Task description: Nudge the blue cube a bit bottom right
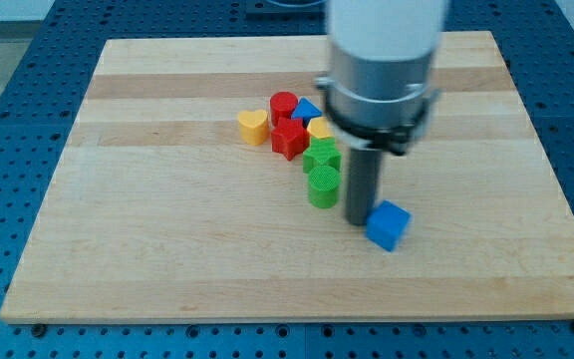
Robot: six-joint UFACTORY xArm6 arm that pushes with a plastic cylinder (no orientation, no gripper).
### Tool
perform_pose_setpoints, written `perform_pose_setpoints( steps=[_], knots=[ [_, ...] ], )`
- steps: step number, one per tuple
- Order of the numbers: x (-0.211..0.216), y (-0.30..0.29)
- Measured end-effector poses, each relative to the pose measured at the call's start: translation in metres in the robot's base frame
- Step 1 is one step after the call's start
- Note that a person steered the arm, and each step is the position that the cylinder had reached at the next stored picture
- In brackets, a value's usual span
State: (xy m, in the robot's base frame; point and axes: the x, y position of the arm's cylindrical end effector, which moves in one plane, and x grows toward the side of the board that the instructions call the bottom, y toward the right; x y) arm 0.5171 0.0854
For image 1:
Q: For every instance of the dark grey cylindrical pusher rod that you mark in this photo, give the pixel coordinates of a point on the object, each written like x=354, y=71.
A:
x=362, y=182

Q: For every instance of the blue cube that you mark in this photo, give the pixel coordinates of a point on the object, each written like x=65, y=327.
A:
x=387, y=224

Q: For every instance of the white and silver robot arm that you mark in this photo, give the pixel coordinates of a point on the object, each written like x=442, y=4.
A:
x=377, y=88

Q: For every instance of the green star block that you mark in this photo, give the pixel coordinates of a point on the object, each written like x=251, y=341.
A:
x=321, y=152

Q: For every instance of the green cylinder block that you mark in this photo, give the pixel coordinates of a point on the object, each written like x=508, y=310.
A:
x=323, y=186

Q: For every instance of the yellow pentagon block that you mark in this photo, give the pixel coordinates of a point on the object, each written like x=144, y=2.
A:
x=319, y=128

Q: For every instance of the red star block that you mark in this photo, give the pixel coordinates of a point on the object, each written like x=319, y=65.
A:
x=289, y=138

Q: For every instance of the blue triangle block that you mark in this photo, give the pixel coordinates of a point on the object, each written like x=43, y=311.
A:
x=306, y=111

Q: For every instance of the red cylinder block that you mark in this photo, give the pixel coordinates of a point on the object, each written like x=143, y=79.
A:
x=282, y=105

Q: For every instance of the yellow heart block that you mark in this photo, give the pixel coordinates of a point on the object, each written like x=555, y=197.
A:
x=253, y=126

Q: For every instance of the wooden board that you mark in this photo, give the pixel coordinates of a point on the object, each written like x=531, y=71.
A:
x=158, y=212

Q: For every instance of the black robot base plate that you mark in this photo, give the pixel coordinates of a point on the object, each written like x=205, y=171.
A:
x=257, y=8

